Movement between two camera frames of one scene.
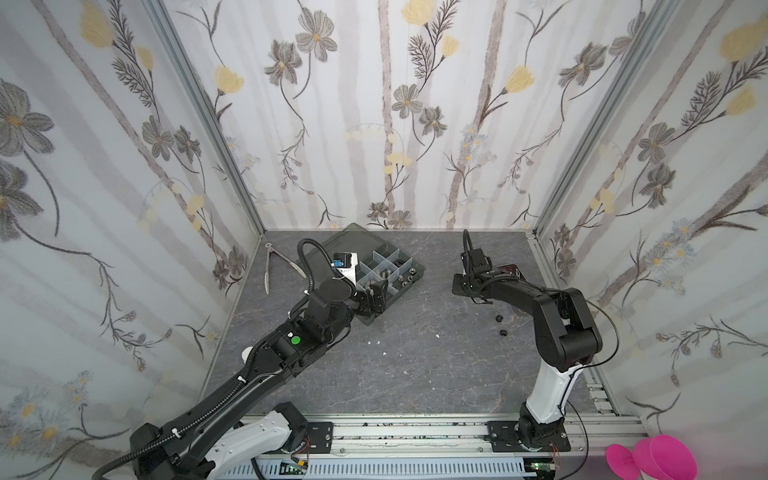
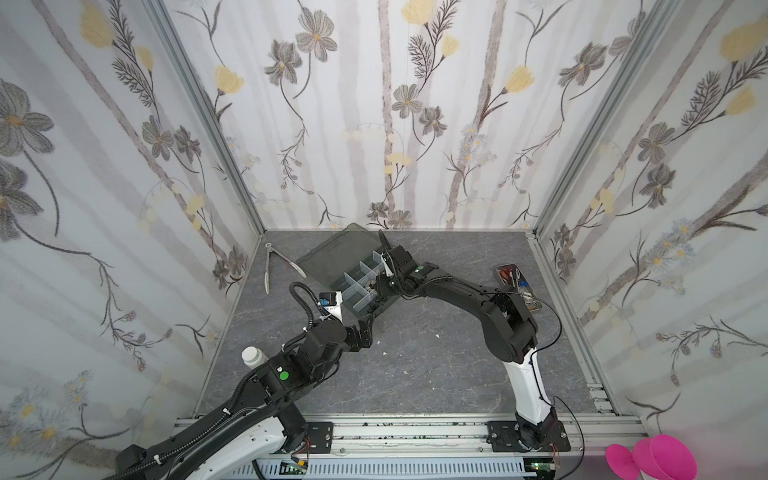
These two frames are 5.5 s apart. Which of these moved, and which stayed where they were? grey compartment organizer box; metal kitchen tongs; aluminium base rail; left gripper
Moved: left gripper
Stayed: aluminium base rail; grey compartment organizer box; metal kitchen tongs
